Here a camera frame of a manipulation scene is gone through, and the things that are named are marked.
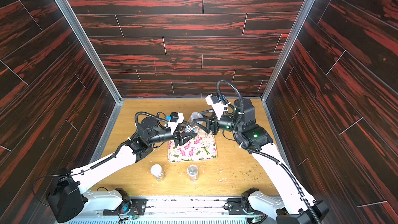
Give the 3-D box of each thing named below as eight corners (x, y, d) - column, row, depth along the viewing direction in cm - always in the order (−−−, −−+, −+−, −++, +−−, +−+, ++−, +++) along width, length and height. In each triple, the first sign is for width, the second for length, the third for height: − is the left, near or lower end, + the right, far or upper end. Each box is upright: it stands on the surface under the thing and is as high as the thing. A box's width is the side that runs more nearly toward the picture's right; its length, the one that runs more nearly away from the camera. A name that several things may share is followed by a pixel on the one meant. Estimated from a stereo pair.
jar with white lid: (154, 181, 84) (149, 174, 74) (156, 172, 87) (151, 164, 77) (164, 181, 84) (160, 173, 74) (165, 172, 87) (161, 164, 77)
